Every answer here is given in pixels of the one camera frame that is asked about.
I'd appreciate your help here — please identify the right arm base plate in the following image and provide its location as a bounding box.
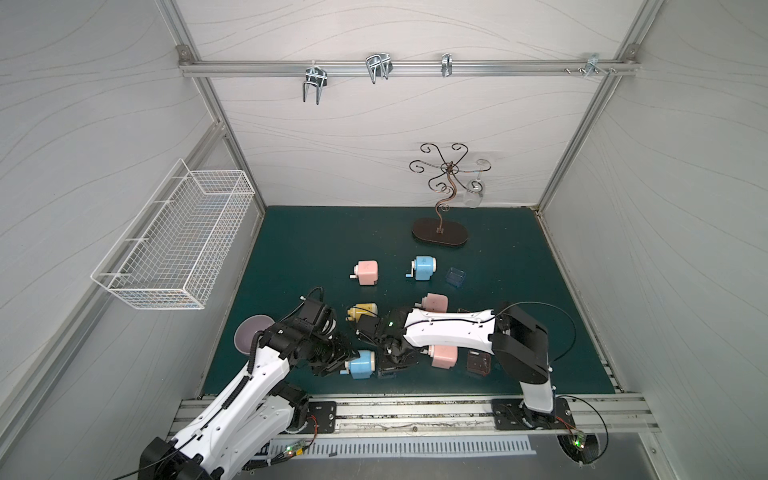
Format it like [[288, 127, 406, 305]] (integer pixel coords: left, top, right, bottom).
[[491, 398, 576, 431]]

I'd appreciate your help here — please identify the brown scroll metal stand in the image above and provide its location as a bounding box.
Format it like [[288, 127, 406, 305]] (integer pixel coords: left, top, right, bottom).
[[408, 142, 469, 247]]

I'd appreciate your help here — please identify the purple bowl left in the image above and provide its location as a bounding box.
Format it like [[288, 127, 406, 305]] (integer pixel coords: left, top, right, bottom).
[[233, 314, 274, 355]]

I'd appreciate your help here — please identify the pink sharpener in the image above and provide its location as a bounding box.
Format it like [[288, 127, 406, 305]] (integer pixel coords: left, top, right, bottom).
[[428, 345, 458, 370], [349, 260, 379, 286], [419, 293, 449, 313]]

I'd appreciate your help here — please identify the blue sharpener front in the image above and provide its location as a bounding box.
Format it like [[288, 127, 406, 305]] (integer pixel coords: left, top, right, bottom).
[[340, 350, 376, 380]]

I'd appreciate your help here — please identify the aluminium crossbar rail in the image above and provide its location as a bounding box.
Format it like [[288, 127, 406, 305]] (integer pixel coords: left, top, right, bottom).
[[179, 57, 640, 78]]

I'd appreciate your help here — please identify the blue sharpener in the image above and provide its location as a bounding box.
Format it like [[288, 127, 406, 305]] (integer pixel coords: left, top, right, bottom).
[[405, 256, 437, 281], [340, 350, 376, 380]]

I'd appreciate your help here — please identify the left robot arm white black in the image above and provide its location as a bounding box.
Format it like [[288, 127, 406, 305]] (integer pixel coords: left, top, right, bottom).
[[137, 297, 358, 479]]

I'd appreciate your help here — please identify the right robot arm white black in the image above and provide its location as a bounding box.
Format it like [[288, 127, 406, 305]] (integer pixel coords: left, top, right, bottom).
[[355, 304, 555, 416]]

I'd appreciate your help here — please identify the clear dark red tray front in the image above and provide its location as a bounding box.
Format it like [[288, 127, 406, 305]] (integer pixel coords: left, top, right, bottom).
[[466, 350, 492, 377]]

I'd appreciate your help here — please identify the white wire basket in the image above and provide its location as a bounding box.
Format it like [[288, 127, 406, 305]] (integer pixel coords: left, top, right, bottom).
[[90, 159, 255, 310]]

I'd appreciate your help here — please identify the clear wine glass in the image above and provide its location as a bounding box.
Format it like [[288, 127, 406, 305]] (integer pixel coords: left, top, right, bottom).
[[463, 159, 492, 208]]

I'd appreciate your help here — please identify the yellow pencil sharpener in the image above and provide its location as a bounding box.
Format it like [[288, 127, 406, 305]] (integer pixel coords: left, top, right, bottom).
[[346, 303, 378, 322]]

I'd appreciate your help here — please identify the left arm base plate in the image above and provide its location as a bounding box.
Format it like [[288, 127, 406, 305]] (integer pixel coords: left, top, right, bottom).
[[285, 401, 337, 435]]

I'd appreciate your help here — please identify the clear blue tray back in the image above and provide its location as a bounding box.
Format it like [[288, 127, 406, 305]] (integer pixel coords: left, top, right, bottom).
[[445, 267, 467, 288]]

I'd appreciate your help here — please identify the metal hook right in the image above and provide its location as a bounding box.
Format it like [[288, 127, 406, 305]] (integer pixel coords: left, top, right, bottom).
[[563, 53, 618, 79]]

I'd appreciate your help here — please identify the pink sharpener front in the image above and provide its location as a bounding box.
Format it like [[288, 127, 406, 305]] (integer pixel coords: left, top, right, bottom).
[[428, 345, 458, 370]]

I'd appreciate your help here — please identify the blue sharpener back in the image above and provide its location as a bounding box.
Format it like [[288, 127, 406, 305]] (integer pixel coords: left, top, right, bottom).
[[405, 256, 437, 281]]

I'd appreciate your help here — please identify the clear blue tray front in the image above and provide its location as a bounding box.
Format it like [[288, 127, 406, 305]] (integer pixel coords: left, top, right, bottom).
[[377, 369, 398, 379]]

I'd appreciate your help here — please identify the clear blue tray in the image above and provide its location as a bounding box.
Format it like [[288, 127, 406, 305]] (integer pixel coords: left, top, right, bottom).
[[445, 267, 467, 288], [377, 369, 398, 379]]

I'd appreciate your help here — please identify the dark green table mat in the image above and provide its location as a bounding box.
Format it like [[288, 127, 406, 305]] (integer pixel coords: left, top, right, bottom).
[[202, 206, 614, 395]]

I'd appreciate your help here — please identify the aluminium front rail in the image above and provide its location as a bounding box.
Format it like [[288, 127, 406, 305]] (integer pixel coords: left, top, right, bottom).
[[166, 392, 661, 443]]

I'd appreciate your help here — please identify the metal hook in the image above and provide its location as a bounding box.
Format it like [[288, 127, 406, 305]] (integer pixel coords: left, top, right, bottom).
[[563, 53, 618, 79], [441, 53, 453, 78], [302, 65, 328, 105], [365, 53, 393, 84]]

